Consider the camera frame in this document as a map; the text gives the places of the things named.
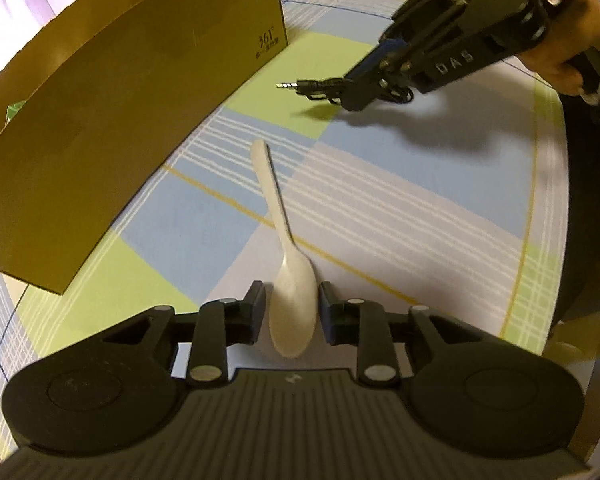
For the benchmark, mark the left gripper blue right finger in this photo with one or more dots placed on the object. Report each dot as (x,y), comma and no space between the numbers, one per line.
(364,325)

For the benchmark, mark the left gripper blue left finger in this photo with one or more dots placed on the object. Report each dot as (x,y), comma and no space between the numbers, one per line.
(218,325)

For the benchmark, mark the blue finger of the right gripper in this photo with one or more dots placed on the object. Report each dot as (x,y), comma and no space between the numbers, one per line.
(375,60)
(359,92)

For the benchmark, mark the white plastic spoon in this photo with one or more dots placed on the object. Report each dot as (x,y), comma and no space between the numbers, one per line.
(292,312)

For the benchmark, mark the green spray medicine box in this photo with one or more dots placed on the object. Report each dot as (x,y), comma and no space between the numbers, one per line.
(13,109)

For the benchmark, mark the person right hand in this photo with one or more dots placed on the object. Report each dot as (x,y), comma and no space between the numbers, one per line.
(574,31)

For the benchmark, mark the checked tablecloth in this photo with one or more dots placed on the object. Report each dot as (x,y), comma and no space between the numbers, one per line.
(457,200)

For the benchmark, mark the brown cardboard box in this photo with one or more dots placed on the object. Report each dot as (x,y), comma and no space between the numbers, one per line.
(112,88)

